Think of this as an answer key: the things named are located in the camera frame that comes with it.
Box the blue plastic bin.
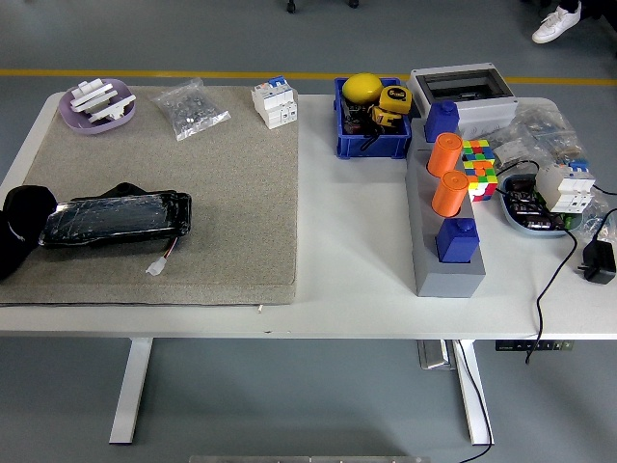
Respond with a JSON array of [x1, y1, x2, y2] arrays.
[[333, 75, 414, 161]]

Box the grey metal box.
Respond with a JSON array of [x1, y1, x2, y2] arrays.
[[416, 340, 457, 371]]

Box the black rag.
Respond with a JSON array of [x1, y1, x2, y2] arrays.
[[0, 183, 58, 284]]

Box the light blue bowl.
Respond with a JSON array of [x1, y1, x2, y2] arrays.
[[496, 173, 584, 239]]

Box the purple plastic tray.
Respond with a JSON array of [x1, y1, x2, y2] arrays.
[[58, 77, 138, 136]]

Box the glossy black panel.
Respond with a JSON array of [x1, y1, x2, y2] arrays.
[[38, 181, 193, 250]]

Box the orange cylinder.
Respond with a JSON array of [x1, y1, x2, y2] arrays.
[[427, 132, 464, 178], [430, 170, 469, 218]]

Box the black table control panel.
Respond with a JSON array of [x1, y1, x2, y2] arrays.
[[495, 340, 576, 352]]

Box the clear bag of parts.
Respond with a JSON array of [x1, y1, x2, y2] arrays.
[[491, 103, 579, 168], [576, 185, 617, 245]]

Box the grey-brown mat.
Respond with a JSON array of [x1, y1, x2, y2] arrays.
[[0, 85, 300, 307]]

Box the colourful puzzle cube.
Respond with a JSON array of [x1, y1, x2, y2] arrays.
[[461, 139, 499, 203]]

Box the white circuit breaker blue levers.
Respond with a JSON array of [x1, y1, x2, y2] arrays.
[[250, 75, 299, 131], [535, 157, 597, 214]]

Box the black cable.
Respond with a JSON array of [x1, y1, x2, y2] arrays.
[[495, 160, 578, 366], [452, 340, 494, 463]]

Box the clear bag of screws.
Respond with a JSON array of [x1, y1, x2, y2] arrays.
[[148, 76, 231, 143]]

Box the blue block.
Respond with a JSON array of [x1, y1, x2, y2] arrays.
[[423, 100, 460, 144], [435, 217, 481, 264]]

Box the grey block holder base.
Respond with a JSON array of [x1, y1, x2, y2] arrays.
[[404, 129, 486, 298]]

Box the yellow round object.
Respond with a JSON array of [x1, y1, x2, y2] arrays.
[[341, 72, 385, 105]]

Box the grey electrical enclosure box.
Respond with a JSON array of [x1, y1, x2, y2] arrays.
[[408, 63, 520, 139]]

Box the white connector with coloured wires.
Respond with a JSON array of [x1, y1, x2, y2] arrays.
[[146, 234, 180, 276]]

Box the large yellow tape measure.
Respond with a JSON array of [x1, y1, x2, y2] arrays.
[[377, 85, 415, 117]]

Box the black power adapter with cord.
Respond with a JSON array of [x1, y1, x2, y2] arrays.
[[577, 207, 617, 285]]

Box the white sneaker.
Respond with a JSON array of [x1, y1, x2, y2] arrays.
[[531, 1, 583, 45]]

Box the white plastic rail piece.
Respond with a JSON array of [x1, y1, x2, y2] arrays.
[[70, 76, 115, 111], [85, 94, 138, 125]]

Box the white table leg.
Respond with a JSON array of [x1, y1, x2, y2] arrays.
[[108, 337, 154, 446], [452, 340, 495, 446]]

